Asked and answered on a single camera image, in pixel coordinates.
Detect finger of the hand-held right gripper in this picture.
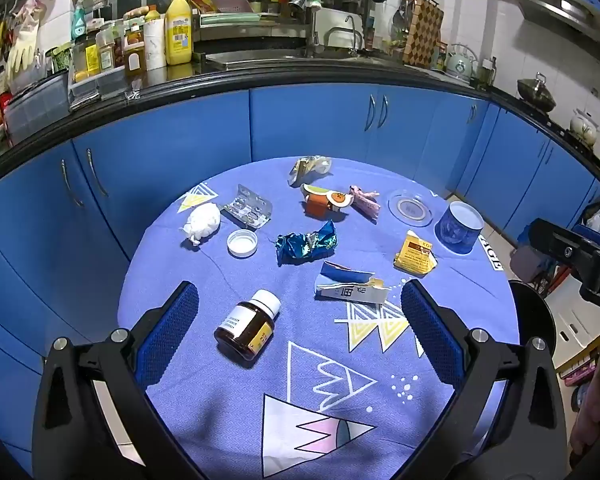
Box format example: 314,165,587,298
529,217,588,267

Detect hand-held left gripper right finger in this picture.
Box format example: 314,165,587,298
400,279,568,480

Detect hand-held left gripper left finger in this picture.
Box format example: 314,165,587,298
31,280,201,480

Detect white tissue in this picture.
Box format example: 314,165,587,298
180,202,222,247

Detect orange and white carton piece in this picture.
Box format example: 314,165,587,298
300,183,354,221

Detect person's right forearm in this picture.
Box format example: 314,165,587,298
569,342,600,468

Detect yellow packet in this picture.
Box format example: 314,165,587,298
392,230,439,278

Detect brown medicine bottle white cap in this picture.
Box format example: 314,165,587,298
213,289,283,365

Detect blue round cup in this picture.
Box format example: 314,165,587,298
433,201,485,256

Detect blue and white torn carton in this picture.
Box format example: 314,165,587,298
313,260,389,307

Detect white teapot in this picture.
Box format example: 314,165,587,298
569,108,600,144

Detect clear plastic lid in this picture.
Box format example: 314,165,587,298
387,189,435,227

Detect pink wrapper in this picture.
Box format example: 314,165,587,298
348,184,381,223

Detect dark wok with lid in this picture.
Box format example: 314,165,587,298
517,72,559,111

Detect silver blister pack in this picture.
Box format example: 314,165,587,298
218,184,273,230

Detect blue foil wrapper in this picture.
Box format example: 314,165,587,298
274,220,339,267

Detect pale green kettle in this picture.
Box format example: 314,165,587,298
444,42,479,81

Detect gold foil wrapper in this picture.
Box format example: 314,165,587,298
287,155,333,187

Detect steel range hood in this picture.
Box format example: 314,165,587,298
516,0,600,30

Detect checkered cutting board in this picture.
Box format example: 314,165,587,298
402,0,445,69

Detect blue base cabinets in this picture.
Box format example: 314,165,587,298
0,82,600,476

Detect clear plastic tray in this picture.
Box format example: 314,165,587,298
68,61,132,107

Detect clear storage box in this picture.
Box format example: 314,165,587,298
3,70,72,145

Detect black kitchen countertop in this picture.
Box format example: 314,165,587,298
0,55,600,196

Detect amber jar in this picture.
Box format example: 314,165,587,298
123,22,147,78

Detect yellow label jar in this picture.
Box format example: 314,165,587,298
84,35,101,78

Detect white plastic bottle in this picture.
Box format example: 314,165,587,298
143,6,167,71

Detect steel sink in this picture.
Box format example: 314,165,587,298
199,47,313,70

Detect white container behind sink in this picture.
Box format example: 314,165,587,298
314,9,365,52

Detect yellow pump bottle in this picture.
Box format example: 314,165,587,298
164,0,195,66

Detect green flat board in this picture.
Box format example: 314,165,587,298
199,10,262,27

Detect pale rubber gloves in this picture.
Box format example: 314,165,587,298
6,1,47,83

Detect teal spray bottle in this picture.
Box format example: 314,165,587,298
70,0,87,42

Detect steel kitchen faucet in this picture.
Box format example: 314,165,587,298
289,0,327,57

